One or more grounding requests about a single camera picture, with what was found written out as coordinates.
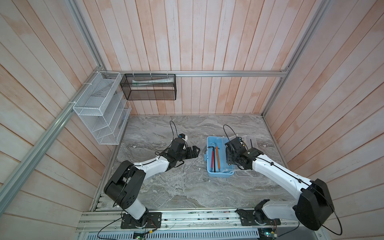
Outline aluminium corner post right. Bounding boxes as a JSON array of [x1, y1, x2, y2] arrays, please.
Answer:
[[261, 1, 334, 120]]

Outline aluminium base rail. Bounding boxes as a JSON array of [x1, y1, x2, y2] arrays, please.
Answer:
[[74, 208, 326, 233]]

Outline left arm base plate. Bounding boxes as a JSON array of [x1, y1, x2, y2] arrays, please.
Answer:
[[121, 212, 162, 229]]

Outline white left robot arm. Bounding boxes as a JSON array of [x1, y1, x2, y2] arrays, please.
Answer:
[[104, 137, 201, 221]]

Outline aluminium corner post left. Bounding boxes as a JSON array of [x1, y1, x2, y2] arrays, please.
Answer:
[[67, 0, 105, 71]]

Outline aluminium horizontal back rail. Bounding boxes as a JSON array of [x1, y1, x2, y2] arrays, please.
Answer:
[[118, 70, 288, 78]]

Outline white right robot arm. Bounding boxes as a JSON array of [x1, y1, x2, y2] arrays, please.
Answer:
[[226, 146, 334, 231]]

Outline black wire mesh basket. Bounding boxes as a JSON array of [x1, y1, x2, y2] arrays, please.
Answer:
[[120, 73, 177, 101]]

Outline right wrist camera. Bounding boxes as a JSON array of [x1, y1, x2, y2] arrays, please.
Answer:
[[225, 137, 247, 155]]

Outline red handle screwdriver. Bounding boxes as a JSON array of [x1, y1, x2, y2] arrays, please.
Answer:
[[210, 146, 216, 173]]

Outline blue plastic tool box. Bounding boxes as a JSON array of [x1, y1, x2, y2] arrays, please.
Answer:
[[203, 135, 265, 178]]

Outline orange handle tool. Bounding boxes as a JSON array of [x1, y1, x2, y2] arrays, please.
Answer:
[[216, 146, 221, 172]]

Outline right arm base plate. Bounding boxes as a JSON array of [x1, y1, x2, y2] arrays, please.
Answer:
[[236, 209, 281, 226]]

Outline aluminium corner post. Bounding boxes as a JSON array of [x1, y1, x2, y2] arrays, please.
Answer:
[[67, 0, 105, 71], [261, 1, 334, 120]]

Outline aluminium left wall rail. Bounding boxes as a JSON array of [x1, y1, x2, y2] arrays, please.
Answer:
[[1, 66, 104, 215]]

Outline white wire mesh shelf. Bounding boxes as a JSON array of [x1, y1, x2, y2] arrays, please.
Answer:
[[74, 72, 132, 145]]

